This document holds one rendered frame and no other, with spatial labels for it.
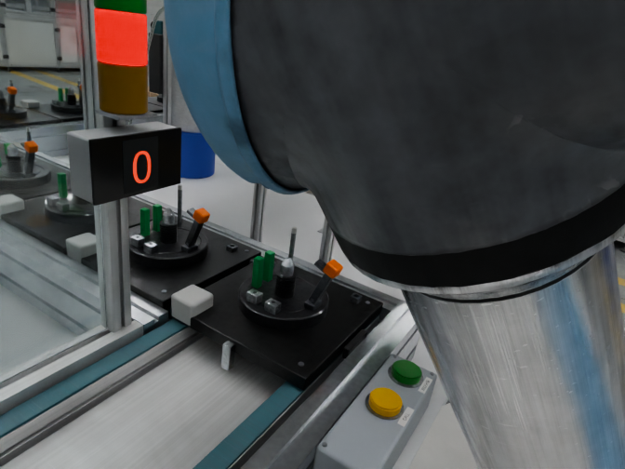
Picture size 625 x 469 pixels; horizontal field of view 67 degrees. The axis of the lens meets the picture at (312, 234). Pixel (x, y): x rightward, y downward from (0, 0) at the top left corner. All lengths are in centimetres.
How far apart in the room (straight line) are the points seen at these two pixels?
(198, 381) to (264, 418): 13
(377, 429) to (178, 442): 23
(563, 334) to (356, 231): 9
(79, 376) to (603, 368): 57
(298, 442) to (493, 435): 34
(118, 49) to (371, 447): 50
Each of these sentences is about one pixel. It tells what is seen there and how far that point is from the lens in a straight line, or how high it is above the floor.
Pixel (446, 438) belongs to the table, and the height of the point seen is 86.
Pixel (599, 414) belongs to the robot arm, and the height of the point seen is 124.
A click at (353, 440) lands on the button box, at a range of 57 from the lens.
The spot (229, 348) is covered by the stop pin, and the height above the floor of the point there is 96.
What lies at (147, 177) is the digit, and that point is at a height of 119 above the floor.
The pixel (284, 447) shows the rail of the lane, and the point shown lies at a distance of 56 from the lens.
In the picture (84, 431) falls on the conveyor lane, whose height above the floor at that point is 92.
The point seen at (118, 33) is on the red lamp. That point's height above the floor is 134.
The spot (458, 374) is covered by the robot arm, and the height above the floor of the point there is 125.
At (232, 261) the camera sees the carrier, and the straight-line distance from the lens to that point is 86.
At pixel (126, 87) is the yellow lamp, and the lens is 55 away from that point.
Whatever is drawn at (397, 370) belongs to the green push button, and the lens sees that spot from 66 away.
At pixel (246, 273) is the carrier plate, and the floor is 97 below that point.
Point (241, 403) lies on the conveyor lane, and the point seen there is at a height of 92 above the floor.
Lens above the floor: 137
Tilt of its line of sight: 24 degrees down
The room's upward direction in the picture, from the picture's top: 8 degrees clockwise
